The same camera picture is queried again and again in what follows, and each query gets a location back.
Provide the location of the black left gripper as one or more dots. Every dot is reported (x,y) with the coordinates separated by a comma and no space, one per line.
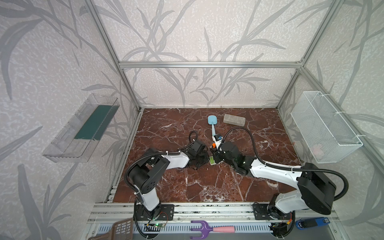
(202,155)

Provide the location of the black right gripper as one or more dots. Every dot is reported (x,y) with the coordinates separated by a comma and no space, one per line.
(221,151)

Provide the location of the white remote control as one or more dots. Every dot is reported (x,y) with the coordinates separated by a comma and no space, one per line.
(212,161)

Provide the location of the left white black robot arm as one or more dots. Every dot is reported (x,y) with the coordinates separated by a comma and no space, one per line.
(144,174)

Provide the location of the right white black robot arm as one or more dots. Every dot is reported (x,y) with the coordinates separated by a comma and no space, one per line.
(312,189)

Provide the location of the light blue small spatula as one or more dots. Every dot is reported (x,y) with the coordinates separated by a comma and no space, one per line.
(212,121)

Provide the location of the purple pink garden fork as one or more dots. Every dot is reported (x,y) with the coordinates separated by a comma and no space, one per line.
(205,229)

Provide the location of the blue black device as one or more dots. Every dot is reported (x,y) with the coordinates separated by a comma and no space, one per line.
(312,223)

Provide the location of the brown plastic basket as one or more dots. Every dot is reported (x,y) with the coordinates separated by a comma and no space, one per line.
(121,230)

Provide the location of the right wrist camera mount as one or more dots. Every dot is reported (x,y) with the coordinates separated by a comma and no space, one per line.
(218,139)

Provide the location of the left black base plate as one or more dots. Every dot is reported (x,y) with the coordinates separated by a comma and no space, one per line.
(163,212)

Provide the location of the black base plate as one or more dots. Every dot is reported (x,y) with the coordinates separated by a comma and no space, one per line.
(264,211)
(163,212)

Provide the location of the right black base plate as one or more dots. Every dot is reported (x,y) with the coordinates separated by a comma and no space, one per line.
(264,211)

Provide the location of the white wire mesh basket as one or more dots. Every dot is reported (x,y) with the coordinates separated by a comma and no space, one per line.
(325,131)

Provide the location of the clear wall shelf green mat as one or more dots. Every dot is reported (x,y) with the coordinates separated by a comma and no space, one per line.
(79,138)

